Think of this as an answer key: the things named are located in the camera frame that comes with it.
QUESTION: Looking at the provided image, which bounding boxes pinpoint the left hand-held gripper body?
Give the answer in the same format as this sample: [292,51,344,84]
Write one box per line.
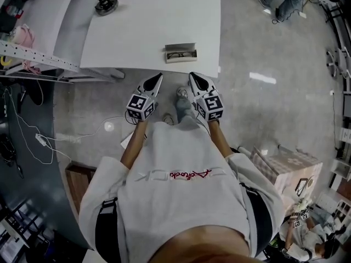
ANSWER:
[126,90,159,122]

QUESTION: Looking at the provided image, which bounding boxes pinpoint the person's right forearm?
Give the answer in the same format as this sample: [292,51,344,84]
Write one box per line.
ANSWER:
[208,119,234,158]

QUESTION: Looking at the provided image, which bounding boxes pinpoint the white perforated metal shelf rack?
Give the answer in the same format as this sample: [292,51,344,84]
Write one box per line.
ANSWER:
[0,0,126,84]

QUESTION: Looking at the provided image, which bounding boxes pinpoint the white cubby shelf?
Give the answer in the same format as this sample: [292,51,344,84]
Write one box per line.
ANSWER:
[309,190,351,230]

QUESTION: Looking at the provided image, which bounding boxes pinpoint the white flower bouquet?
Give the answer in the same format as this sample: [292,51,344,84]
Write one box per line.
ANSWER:
[292,198,313,216]

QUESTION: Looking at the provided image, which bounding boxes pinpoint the black cable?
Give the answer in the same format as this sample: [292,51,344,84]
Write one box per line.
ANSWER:
[124,110,138,125]

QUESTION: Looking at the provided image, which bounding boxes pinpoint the black-framed eyeglasses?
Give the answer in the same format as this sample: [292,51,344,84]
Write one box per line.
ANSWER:
[167,52,193,60]

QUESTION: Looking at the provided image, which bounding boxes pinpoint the patterned cardboard box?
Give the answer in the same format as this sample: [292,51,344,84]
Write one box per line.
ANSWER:
[251,145,324,202]

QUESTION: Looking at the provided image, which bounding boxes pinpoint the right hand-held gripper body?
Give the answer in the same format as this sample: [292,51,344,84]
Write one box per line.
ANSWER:
[193,89,224,122]

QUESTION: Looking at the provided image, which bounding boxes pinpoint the beige glasses case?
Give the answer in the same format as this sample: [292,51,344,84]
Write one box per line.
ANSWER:
[165,42,199,64]

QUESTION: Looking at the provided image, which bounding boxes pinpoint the person's right jeans leg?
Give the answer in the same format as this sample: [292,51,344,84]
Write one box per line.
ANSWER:
[175,96,194,124]

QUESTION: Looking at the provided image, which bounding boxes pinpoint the thick white cable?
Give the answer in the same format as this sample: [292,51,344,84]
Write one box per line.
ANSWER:
[43,116,126,144]

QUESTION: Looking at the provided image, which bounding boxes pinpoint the white office chair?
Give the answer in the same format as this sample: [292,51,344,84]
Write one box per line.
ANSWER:
[326,47,351,79]

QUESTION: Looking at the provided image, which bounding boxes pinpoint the person's left forearm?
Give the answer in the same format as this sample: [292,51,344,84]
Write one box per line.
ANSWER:
[120,120,150,172]

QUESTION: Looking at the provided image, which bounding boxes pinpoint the black shoulder strap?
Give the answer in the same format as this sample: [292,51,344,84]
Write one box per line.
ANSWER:
[94,197,121,263]
[240,182,275,254]

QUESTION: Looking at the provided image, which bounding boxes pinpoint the pink bag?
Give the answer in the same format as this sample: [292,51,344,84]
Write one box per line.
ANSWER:
[10,23,42,75]

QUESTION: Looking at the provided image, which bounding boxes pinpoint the white power strip with cable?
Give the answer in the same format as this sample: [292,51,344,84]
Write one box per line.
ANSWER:
[2,89,73,165]

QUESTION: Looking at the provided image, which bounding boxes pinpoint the black picture frame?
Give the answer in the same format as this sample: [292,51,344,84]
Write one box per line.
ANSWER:
[295,178,308,197]

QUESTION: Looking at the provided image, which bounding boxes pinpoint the white table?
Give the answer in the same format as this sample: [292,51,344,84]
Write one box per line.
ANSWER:
[79,0,222,78]

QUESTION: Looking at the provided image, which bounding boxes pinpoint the brown wooden board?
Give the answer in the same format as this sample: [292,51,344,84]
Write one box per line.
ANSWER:
[65,160,98,215]

